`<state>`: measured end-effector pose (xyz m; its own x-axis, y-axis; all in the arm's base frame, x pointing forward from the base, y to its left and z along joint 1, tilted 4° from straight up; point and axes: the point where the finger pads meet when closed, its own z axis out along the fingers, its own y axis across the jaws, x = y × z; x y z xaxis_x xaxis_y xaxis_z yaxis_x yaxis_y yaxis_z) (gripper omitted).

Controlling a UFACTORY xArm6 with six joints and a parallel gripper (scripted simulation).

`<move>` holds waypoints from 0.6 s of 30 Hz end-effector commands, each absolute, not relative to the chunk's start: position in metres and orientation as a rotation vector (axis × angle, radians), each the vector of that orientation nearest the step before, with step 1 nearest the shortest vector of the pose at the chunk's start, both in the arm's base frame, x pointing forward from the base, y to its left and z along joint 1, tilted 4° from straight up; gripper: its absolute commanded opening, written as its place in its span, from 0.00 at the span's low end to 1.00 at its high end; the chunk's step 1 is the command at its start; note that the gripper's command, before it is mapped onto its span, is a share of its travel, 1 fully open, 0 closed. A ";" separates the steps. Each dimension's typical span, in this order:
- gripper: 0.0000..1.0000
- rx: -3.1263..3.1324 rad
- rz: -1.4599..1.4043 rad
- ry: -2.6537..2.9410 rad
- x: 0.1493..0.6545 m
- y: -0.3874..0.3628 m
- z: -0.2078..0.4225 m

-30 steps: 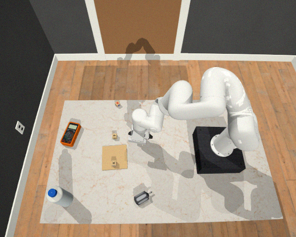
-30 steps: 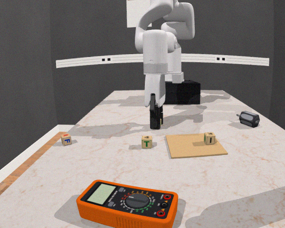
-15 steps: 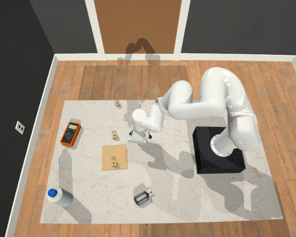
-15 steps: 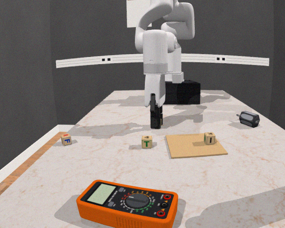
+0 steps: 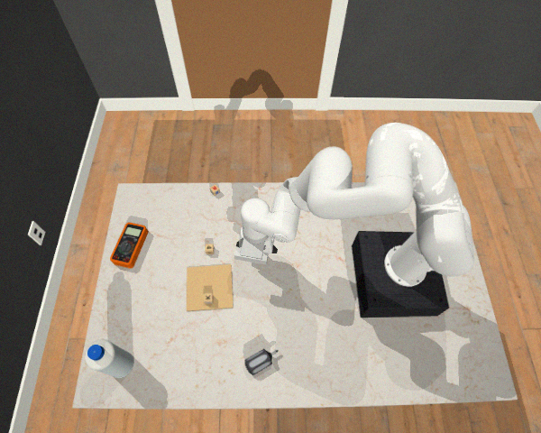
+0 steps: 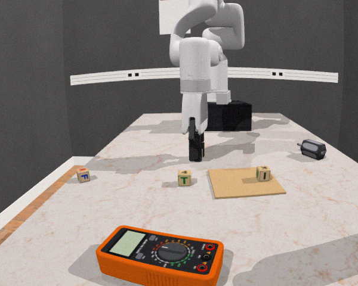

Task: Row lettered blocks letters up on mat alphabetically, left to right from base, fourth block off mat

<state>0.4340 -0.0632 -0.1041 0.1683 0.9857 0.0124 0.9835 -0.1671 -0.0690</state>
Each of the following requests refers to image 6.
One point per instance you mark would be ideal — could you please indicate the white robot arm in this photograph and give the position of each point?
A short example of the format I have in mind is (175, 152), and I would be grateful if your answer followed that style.
(203, 66)

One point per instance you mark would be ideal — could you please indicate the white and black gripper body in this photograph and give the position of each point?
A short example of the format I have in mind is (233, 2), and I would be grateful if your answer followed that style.
(194, 104)

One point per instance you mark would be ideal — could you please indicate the tan flat mat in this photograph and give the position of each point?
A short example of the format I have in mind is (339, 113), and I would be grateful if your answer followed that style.
(242, 182)

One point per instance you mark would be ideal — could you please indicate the orange digital multimeter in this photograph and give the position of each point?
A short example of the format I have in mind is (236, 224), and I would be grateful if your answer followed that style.
(153, 258)

